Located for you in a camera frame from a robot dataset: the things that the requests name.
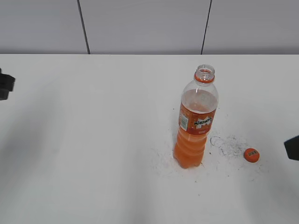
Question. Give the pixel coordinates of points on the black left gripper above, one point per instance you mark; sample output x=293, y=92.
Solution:
x=6, y=85

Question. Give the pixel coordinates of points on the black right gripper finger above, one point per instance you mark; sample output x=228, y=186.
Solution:
x=292, y=148

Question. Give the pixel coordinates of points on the orange bottle cap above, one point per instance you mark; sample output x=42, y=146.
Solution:
x=251, y=155

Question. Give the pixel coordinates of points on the orange soda plastic bottle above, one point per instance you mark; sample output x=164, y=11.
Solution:
x=198, y=106

